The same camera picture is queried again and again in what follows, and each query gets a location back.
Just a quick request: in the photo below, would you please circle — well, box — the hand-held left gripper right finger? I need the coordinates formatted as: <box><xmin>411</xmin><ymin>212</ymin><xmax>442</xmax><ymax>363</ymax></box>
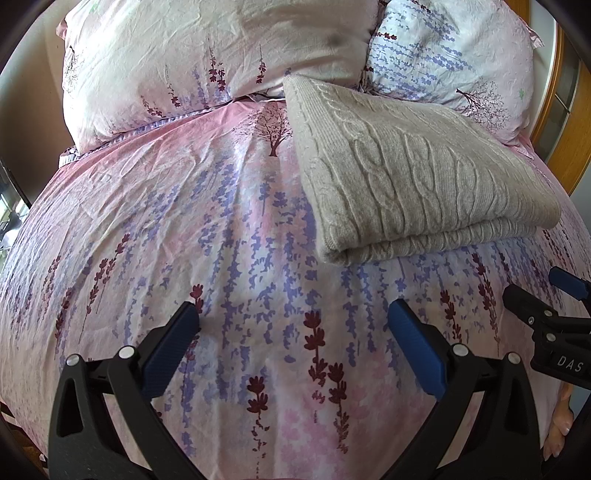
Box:
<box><xmin>388</xmin><ymin>299</ymin><xmax>541</xmax><ymax>480</ymax></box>

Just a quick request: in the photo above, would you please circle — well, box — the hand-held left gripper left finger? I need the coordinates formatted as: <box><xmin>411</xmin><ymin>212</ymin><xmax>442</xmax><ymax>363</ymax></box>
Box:
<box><xmin>47</xmin><ymin>301</ymin><xmax>204</xmax><ymax>480</ymax></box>

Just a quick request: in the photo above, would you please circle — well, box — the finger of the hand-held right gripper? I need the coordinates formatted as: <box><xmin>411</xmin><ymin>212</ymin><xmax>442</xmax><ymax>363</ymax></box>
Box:
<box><xmin>503</xmin><ymin>285</ymin><xmax>560</xmax><ymax>325</ymax></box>
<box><xmin>549</xmin><ymin>267</ymin><xmax>591</xmax><ymax>303</ymax></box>

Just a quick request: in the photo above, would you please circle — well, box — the beige cable-knit sweater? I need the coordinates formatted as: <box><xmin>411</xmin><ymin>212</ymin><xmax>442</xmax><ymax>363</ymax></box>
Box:
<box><xmin>283</xmin><ymin>74</ymin><xmax>563</xmax><ymax>266</ymax></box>

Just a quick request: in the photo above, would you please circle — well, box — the person's right hand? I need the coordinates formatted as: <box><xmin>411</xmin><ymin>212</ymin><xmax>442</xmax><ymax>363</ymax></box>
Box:
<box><xmin>542</xmin><ymin>392</ymin><xmax>576</xmax><ymax>462</ymax></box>

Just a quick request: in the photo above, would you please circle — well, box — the pink floral bed cover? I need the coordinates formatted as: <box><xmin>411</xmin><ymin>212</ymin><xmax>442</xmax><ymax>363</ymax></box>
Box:
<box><xmin>0</xmin><ymin>97</ymin><xmax>591</xmax><ymax>480</ymax></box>

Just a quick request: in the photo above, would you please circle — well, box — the wooden headboard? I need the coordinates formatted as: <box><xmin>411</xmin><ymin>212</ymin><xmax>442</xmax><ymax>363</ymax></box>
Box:
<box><xmin>510</xmin><ymin>0</ymin><xmax>591</xmax><ymax>195</ymax></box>

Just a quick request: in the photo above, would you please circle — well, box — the window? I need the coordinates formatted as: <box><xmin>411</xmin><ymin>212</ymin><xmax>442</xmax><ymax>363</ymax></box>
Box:
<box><xmin>0</xmin><ymin>166</ymin><xmax>31</xmax><ymax>252</ymax></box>

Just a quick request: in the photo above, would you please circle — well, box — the blue floral tree-print pillow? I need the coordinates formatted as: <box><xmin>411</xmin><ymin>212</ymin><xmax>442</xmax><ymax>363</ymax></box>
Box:
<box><xmin>362</xmin><ymin>0</ymin><xmax>546</xmax><ymax>148</ymax></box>

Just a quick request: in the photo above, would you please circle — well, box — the large pale floral pillow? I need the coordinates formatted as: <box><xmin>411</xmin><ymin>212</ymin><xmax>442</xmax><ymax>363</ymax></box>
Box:
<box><xmin>56</xmin><ymin>0</ymin><xmax>379</xmax><ymax>155</ymax></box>

